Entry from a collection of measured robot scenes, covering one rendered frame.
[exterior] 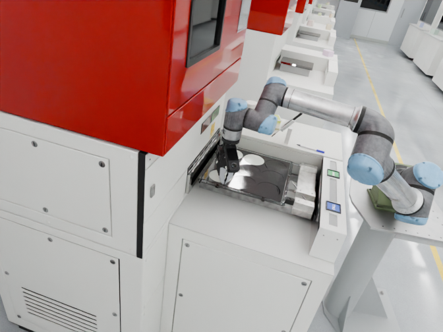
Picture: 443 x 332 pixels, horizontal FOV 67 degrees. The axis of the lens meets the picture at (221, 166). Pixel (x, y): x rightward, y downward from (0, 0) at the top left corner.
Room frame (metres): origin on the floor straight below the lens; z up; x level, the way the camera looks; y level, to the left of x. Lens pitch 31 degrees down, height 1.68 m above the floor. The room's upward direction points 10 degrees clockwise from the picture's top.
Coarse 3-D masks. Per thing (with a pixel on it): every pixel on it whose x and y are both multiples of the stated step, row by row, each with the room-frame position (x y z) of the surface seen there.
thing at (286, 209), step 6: (204, 186) 1.21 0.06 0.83; (210, 186) 1.20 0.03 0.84; (222, 192) 1.19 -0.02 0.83; (228, 192) 1.18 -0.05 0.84; (234, 192) 1.18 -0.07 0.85; (240, 198) 1.17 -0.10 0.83; (246, 198) 1.17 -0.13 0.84; (252, 198) 1.16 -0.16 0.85; (258, 204) 1.16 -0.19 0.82; (264, 204) 1.15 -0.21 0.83; (270, 204) 1.15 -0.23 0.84; (276, 204) 1.14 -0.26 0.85; (282, 210) 1.14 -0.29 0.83; (288, 210) 1.13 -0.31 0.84; (300, 216) 1.12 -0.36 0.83
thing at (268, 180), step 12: (264, 156) 1.46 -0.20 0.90; (252, 168) 1.32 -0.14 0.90; (264, 168) 1.34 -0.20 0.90; (276, 168) 1.36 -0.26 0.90; (288, 168) 1.38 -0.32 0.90; (240, 180) 1.20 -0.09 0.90; (252, 180) 1.22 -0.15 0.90; (264, 180) 1.23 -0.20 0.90; (276, 180) 1.25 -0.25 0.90; (252, 192) 1.13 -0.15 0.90; (264, 192) 1.14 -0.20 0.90; (276, 192) 1.16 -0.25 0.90
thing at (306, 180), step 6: (300, 174) 1.38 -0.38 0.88; (306, 174) 1.39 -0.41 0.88; (312, 174) 1.40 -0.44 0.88; (300, 180) 1.32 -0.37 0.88; (306, 180) 1.33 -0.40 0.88; (312, 180) 1.34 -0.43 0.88; (300, 186) 1.27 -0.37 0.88; (306, 186) 1.27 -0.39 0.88; (312, 186) 1.28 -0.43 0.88; (300, 198) 1.17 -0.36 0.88; (294, 210) 1.09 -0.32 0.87; (300, 210) 1.09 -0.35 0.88; (306, 216) 1.08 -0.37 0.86
